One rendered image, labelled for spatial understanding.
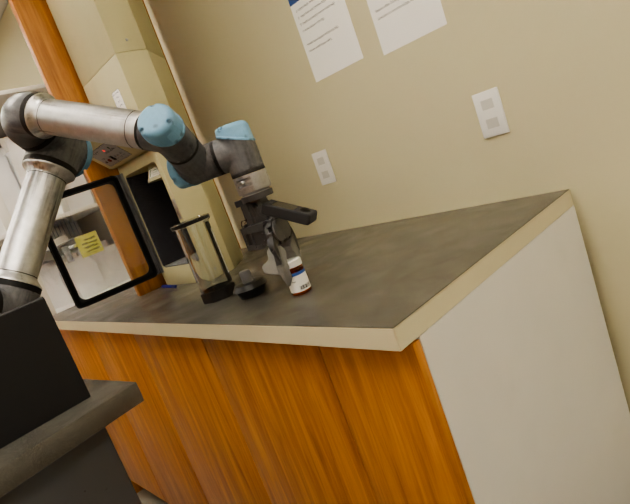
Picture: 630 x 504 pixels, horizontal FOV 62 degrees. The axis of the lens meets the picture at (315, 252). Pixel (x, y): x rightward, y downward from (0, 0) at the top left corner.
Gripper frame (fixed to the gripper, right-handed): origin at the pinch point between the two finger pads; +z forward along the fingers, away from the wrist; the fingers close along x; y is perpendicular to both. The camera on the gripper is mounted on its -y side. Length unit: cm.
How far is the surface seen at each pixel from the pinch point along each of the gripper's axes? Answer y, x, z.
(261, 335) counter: 3.1, 15.9, 6.5
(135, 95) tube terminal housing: 54, -39, -59
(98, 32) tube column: 59, -40, -81
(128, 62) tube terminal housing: 54, -41, -70
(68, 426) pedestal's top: 24, 47, 5
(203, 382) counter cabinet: 40.7, -3.1, 23.5
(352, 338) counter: -20.9, 26.0, 6.2
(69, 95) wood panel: 90, -49, -72
